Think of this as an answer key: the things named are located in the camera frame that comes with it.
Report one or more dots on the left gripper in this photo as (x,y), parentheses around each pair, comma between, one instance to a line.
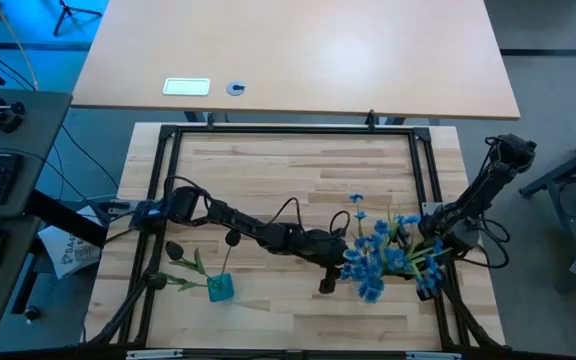
(328,250)

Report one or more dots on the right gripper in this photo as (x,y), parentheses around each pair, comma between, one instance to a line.
(432,227)

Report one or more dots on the dense blue flower bunch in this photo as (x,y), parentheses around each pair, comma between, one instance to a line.
(370,287)

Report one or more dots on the sparse blue flower spray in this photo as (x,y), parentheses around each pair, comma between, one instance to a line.
(382,227)
(438,246)

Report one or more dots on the teal cut-glass vase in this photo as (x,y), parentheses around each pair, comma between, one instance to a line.
(220,291)

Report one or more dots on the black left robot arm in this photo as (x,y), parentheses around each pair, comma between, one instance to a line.
(238,220)

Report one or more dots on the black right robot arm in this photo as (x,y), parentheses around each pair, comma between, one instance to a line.
(488,180)

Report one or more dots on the grey mounting plate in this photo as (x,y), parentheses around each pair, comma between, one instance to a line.
(430,207)
(115,206)

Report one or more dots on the black flower with bare stem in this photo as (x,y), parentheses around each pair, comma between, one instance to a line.
(233,237)

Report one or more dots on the dark metal cart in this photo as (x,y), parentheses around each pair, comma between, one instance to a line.
(568,170)

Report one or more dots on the grey desk grommet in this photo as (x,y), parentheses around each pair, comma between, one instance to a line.
(230,90)

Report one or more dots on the light wood desk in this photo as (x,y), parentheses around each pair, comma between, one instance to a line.
(318,50)

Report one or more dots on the white rectangular desk plate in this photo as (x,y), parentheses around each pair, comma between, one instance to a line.
(186,86)

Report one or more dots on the white printed paper bag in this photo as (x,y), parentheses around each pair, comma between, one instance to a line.
(70,250)

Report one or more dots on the black support bar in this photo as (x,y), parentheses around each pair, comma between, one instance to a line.
(63,217)

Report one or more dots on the black round knob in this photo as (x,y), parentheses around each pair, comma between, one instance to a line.
(31,313)

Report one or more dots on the dark grey side desk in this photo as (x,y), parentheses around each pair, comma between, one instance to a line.
(43,115)

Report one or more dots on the black tripod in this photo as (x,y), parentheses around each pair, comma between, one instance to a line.
(70,10)

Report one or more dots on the silver edge bracket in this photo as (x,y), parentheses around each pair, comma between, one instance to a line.
(154,354)
(433,355)

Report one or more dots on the black metal table frame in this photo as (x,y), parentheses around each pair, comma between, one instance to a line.
(293,129)

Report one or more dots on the small black frame clamp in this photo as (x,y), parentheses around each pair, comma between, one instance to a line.
(371,117)
(210,119)

